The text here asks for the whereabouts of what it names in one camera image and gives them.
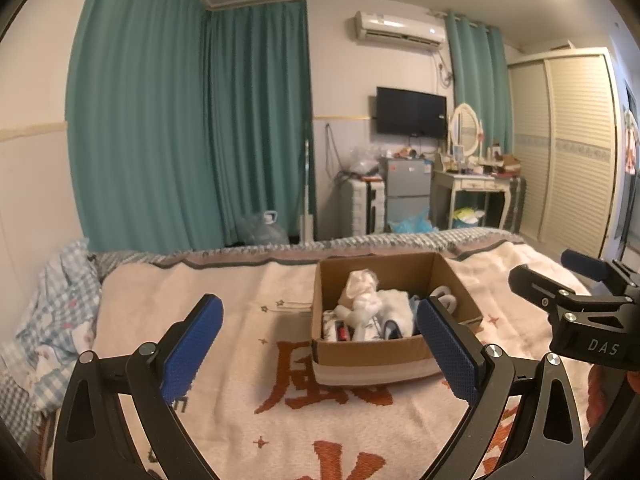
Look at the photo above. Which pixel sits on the hanging pink cloth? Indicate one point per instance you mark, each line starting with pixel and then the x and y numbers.
pixel 632 140

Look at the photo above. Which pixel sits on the white looped soft item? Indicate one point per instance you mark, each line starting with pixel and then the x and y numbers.
pixel 442 294

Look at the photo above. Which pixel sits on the teal corner curtain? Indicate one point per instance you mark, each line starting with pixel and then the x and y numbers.
pixel 260 120

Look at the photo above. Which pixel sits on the blue checked bedding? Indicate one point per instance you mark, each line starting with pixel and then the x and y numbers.
pixel 55 310

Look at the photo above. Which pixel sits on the blue plastic bag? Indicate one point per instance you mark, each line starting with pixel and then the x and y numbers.
pixel 412 224

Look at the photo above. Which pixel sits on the yellow white bag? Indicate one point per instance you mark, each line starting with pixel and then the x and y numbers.
pixel 467 217

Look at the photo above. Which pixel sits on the white ribbed suitcase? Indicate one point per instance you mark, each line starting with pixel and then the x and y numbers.
pixel 362 207

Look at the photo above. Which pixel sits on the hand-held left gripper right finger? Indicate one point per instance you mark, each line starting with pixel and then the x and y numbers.
pixel 450 350

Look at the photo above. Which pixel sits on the clear plastic bag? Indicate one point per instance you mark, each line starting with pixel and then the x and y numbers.
pixel 360 282
pixel 364 160

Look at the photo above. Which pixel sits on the printed beige blanket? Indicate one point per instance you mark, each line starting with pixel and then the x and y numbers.
pixel 225 410

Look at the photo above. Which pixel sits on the clear water jug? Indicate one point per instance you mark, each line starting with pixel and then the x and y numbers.
pixel 265 232

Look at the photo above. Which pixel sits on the dark suitcase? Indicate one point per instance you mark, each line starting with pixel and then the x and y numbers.
pixel 520 205

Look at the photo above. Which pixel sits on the white fluffy cloth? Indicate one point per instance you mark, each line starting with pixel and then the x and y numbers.
pixel 395 305

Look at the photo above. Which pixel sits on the brown small box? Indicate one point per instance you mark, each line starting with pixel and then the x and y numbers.
pixel 510 162

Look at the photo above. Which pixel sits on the black wall television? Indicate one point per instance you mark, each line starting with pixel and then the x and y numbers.
pixel 411 111

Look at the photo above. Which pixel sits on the oval white vanity mirror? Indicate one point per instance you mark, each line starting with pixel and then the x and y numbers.
pixel 465 130

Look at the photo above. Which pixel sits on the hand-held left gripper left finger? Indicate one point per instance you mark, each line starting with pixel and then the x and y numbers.
pixel 192 347

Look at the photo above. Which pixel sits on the floral tissue pack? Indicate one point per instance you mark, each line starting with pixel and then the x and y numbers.
pixel 330 329

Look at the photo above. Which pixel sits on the white air conditioner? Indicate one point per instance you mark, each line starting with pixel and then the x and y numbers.
pixel 397 27

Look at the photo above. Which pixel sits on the light blue tissue pack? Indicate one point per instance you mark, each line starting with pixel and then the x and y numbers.
pixel 413 312

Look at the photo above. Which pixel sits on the narrow teal curtain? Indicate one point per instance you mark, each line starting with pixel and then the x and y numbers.
pixel 480 80

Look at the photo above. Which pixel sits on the dark blue small item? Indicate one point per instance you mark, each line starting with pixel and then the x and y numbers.
pixel 392 331

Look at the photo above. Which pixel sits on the grey small fridge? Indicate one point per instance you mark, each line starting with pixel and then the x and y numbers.
pixel 405 185

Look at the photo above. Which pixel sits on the cream slatted wardrobe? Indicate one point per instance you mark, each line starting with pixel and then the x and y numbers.
pixel 575 160

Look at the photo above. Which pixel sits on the white dressing table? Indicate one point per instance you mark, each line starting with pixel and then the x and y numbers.
pixel 472 185

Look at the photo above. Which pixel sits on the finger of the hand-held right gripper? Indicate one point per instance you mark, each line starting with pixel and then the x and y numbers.
pixel 582 261
pixel 540 285

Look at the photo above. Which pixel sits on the white plush rabbit toy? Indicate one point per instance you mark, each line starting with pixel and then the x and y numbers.
pixel 360 312

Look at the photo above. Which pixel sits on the cardboard box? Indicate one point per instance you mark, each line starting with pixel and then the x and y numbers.
pixel 370 356

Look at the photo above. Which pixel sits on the wide teal curtain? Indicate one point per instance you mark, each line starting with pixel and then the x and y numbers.
pixel 140 110

